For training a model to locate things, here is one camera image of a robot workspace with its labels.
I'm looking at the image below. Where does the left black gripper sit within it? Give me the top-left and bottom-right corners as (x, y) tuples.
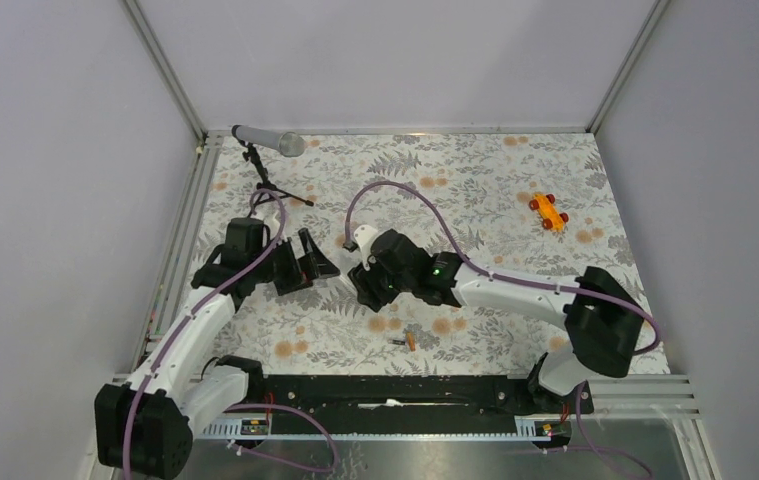
(250, 228), (339, 295)

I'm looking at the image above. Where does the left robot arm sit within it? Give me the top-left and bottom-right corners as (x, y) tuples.
(94, 218), (340, 479)

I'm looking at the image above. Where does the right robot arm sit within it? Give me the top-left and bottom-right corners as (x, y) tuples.
(344, 226), (645, 415)

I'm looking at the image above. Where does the black tripod stand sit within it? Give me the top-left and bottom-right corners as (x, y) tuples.
(241, 140), (315, 208)

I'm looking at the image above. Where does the grey microphone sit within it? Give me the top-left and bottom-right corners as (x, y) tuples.
(231, 125), (307, 158)

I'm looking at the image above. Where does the floral patterned mat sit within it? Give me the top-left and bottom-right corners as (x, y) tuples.
(165, 133), (672, 378)

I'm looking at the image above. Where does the orange toy car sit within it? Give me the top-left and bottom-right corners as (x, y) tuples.
(528, 193), (570, 233)

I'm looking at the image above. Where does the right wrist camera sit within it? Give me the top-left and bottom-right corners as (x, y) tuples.
(343, 225), (380, 271)

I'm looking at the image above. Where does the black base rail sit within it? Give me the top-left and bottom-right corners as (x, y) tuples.
(243, 375), (595, 436)

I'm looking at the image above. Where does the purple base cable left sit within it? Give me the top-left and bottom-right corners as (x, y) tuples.
(226, 395), (345, 475)

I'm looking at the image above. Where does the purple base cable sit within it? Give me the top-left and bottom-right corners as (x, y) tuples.
(226, 395), (345, 475)
(541, 380), (655, 480)

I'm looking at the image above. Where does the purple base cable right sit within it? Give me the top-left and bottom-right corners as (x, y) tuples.
(541, 380), (655, 480)

